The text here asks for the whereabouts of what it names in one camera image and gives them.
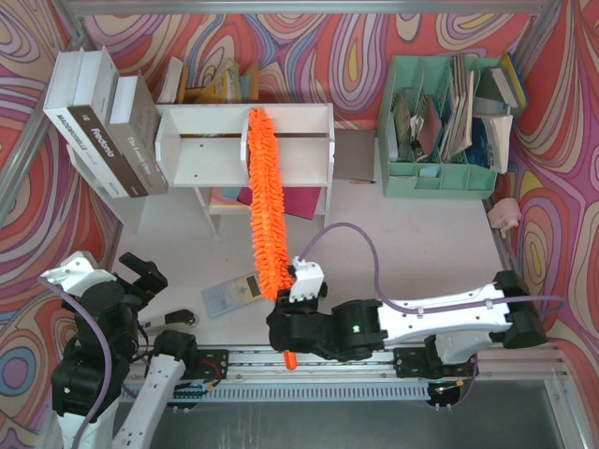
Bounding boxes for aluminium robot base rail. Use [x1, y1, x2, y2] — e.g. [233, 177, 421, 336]
[168, 343, 569, 409]

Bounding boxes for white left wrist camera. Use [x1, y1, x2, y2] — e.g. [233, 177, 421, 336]
[40, 251, 116, 297]

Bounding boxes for coloured paper sheet stack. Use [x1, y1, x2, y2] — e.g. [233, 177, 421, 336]
[210, 185, 324, 221]

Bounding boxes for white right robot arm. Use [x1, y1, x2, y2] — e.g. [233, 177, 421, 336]
[266, 270, 548, 365]

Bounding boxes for mint green desk organizer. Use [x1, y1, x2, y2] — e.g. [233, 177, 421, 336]
[377, 56, 498, 199]

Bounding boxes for grey brown notebook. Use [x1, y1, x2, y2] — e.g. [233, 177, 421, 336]
[333, 128, 375, 181]

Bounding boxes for white wooden bookshelf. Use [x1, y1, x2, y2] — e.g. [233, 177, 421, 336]
[154, 103, 335, 234]

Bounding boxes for grey Lonely One book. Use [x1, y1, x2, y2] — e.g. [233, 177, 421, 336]
[107, 75, 168, 196]

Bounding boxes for leaning books behind shelf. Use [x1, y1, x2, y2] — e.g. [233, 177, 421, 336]
[153, 57, 259, 104]

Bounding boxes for white Mademoiselle book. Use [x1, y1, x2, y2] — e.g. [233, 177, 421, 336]
[43, 49, 127, 197]

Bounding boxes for magazines in green organizer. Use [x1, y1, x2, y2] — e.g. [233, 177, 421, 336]
[379, 52, 481, 166]

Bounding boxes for pink piggy figurine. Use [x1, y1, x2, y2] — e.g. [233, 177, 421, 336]
[487, 197, 521, 239]

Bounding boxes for blue beige scientific calculator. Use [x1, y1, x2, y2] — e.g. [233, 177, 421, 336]
[201, 273, 263, 319]

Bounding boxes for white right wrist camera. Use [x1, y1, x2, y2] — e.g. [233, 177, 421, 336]
[289, 256, 328, 303]

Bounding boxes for blue white books at organizer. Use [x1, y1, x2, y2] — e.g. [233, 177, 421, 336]
[465, 53, 529, 174]

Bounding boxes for brown Fredonia book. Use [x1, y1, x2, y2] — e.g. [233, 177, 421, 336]
[67, 49, 148, 198]

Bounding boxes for orange chenille duster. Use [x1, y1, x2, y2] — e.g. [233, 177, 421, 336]
[246, 107, 300, 371]

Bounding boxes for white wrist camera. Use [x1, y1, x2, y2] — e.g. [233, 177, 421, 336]
[40, 251, 116, 297]
[289, 256, 328, 303]

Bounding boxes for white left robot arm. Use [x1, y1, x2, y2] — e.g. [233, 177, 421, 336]
[39, 251, 199, 448]

